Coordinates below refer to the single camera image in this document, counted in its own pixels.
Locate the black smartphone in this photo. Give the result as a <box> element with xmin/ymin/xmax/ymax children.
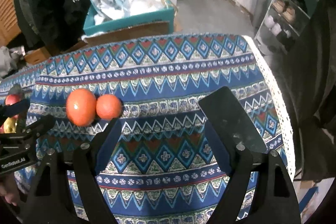
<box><xmin>199</xmin><ymin>86</ymin><xmax>266</xmax><ymax>153</ymax></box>

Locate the large orange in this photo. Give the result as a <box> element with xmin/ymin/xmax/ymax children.
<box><xmin>66</xmin><ymin>89</ymin><xmax>96</xmax><ymax>127</ymax></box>

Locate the black hanging jacket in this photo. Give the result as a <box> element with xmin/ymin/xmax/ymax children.
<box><xmin>14</xmin><ymin>0</ymin><xmax>90</xmax><ymax>53</ymax></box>

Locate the wooden louvered door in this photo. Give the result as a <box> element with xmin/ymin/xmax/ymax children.
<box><xmin>0</xmin><ymin>0</ymin><xmax>21</xmax><ymax>46</ymax></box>

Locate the grey shoe rack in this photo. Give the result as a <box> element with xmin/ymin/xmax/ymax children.
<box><xmin>255</xmin><ymin>0</ymin><xmax>319</xmax><ymax>55</ymax></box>

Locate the large red apple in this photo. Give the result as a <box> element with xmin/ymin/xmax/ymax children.
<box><xmin>5</xmin><ymin>94</ymin><xmax>21</xmax><ymax>105</ymax></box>

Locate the blue patterned tablecloth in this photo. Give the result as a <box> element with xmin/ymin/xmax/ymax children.
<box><xmin>1</xmin><ymin>34</ymin><xmax>295</xmax><ymax>223</ymax></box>

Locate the grey clothes pile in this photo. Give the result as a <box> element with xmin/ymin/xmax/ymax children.
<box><xmin>0</xmin><ymin>46</ymin><xmax>26</xmax><ymax>79</ymax></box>

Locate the small orange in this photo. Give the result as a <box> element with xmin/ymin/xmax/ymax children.
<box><xmin>96</xmin><ymin>94</ymin><xmax>122</xmax><ymax>120</ymax></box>

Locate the person left hand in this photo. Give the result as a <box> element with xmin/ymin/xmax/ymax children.
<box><xmin>0</xmin><ymin>173</ymin><xmax>20</xmax><ymax>206</ymax></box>

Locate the brown cardboard box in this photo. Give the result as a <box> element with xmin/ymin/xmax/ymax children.
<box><xmin>81</xmin><ymin>22</ymin><xmax>169</xmax><ymax>47</ymax></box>

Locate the teal storage bin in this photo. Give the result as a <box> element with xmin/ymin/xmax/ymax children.
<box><xmin>83</xmin><ymin>0</ymin><xmax>176</xmax><ymax>36</ymax></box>

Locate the yellow apple in bowl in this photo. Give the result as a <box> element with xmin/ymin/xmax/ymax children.
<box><xmin>3</xmin><ymin>118</ymin><xmax>17</xmax><ymax>134</ymax></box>

